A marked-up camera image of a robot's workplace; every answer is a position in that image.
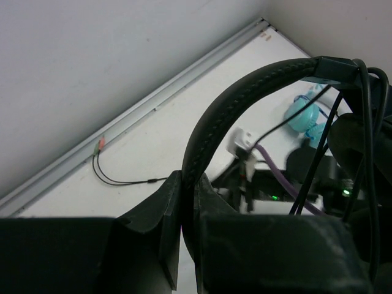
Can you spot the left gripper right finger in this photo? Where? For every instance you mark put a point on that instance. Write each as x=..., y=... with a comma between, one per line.
x=271, y=253

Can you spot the black wired headphones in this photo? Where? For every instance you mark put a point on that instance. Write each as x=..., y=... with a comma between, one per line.
x=350, y=138

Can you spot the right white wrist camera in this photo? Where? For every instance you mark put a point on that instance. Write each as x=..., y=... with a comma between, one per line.
x=240, y=142

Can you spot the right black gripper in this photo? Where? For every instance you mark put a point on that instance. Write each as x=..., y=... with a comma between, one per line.
x=329, y=192

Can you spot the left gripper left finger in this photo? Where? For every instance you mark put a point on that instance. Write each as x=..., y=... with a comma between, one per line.
x=137, y=252

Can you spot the teal cat ear headphones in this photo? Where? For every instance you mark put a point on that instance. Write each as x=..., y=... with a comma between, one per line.
x=311, y=121

